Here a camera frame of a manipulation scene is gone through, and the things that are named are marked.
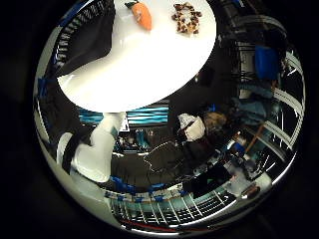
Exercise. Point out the orange carrot plush toy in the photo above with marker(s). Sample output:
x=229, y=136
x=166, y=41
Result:
x=143, y=16

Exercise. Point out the brown spotted giraffe plush toy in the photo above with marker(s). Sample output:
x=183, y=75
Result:
x=181, y=16

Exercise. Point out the black slatted container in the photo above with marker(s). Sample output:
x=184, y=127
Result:
x=89, y=40

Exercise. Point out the cyan striped panel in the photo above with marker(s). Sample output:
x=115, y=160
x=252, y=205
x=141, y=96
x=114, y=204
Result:
x=148, y=114

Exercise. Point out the person with white mask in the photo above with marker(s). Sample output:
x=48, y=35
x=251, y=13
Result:
x=194, y=131

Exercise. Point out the person with brown hair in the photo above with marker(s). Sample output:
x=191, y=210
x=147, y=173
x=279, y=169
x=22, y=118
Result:
x=215, y=120

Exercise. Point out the black monitor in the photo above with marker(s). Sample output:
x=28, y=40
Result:
x=206, y=181

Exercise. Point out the blue denim jacket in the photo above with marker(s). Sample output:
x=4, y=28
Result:
x=254, y=111

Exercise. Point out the blue chair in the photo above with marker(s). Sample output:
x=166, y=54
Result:
x=265, y=63

